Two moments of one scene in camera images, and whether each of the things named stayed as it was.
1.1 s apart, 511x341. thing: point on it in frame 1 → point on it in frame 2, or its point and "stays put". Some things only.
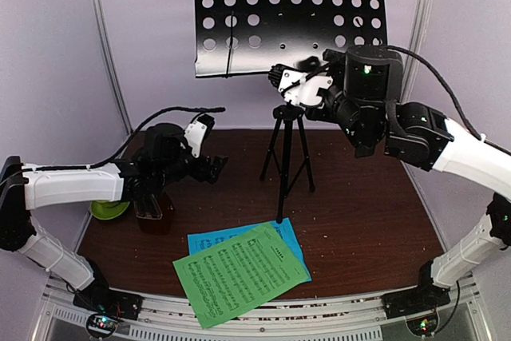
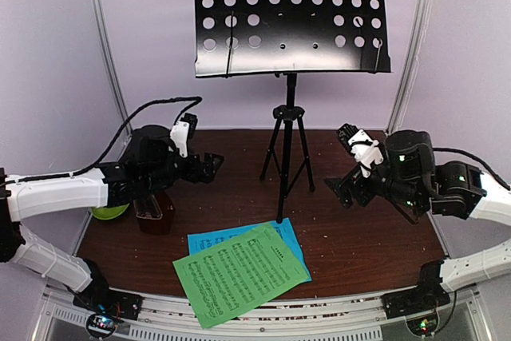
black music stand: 253,15 stays put
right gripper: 312,117 → 342,192
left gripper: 214,169 stays put
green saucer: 105,210 stays put
